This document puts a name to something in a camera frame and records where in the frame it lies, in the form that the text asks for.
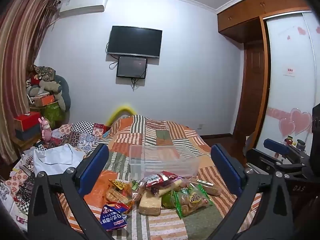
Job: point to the red snack packet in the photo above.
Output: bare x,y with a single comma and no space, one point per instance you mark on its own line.
160,178

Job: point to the wall socket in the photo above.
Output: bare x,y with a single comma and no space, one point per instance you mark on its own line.
200,126

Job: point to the wooden door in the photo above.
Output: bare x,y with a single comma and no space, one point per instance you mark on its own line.
252,85

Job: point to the small black monitor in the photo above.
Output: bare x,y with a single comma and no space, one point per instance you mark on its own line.
132,67

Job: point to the small pink heart sticker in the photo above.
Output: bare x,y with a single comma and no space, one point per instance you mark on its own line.
286,126

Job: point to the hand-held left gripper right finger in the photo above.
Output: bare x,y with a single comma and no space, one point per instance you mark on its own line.
226,170

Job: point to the green jelly cup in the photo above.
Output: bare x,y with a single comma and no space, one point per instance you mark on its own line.
168,200

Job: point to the small dark jar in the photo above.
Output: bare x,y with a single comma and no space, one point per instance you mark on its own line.
300,145

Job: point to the white plastic bag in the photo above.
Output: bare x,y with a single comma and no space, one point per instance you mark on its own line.
57,158

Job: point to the white paper notice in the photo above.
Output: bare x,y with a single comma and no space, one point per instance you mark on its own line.
289,70

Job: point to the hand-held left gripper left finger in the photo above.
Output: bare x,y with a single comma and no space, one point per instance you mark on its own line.
93,165

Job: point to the yellow hoop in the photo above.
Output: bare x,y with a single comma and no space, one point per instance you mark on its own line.
120,108

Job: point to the orange box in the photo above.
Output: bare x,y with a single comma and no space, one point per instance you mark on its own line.
43,100

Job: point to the long bread roll packet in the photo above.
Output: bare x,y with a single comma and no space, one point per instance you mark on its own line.
207,187

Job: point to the cracker packet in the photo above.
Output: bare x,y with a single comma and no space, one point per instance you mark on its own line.
117,196

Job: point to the floral cloth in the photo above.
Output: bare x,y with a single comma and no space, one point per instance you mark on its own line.
45,72

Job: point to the clear plastic container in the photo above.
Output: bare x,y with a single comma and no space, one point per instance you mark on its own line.
162,160

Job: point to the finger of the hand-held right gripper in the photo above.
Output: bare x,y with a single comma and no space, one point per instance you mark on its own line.
276,146
260,157

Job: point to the bread slice packet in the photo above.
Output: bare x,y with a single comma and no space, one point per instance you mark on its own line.
150,203

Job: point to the dark grey box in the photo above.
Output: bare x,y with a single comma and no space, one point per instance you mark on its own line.
27,134

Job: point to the large black television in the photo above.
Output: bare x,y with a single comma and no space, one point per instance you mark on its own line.
135,41

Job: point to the grey plush toy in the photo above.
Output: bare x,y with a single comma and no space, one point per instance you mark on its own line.
63,92

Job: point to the red box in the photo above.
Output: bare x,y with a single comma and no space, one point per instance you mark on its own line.
26,121

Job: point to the striped curtain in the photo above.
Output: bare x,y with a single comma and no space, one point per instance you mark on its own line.
17,55

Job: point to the blue snack bag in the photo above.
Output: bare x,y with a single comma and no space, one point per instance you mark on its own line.
113,217

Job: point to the beige plush toy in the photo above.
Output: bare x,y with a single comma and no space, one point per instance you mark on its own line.
50,86

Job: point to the wooden nightstand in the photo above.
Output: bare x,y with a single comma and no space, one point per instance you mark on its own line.
25,145

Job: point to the orange snack packet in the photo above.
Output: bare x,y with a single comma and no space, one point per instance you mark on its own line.
121,184

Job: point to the white air conditioner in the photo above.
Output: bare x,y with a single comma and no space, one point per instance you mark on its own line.
82,5

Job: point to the pink bunny toy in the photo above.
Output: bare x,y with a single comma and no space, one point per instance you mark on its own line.
45,130

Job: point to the large pink heart sticker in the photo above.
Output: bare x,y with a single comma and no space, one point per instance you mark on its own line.
302,120

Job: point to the checkered patchwork blanket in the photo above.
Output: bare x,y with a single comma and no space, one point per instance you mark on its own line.
80,132

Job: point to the green cookie packet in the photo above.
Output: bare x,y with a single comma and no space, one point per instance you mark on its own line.
191,200

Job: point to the wooden wardrobe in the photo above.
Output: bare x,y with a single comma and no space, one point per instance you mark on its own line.
240,17

